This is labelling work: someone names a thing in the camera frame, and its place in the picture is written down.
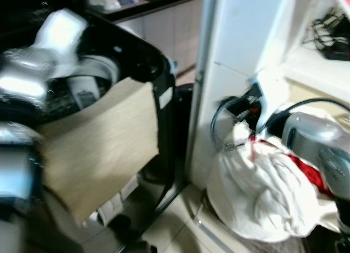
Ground white garment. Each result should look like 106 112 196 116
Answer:
207 125 340 244

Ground black top-loading washing machine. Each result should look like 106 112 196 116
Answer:
0 7 184 253

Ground white cabinet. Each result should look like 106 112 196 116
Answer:
186 0 350 189

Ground white washer label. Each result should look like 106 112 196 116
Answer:
158 86 173 109

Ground red garment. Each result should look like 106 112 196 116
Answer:
285 152 331 199

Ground beige cloth sheet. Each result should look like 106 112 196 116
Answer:
37 77 160 223

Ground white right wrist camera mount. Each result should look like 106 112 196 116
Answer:
254 69 290 134

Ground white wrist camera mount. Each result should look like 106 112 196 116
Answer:
254 69 290 134
36 9 89 76

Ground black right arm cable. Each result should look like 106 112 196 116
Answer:
211 97 350 151

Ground black tangled cables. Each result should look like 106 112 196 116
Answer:
301 7 350 61

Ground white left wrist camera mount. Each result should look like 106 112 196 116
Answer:
36 9 89 76

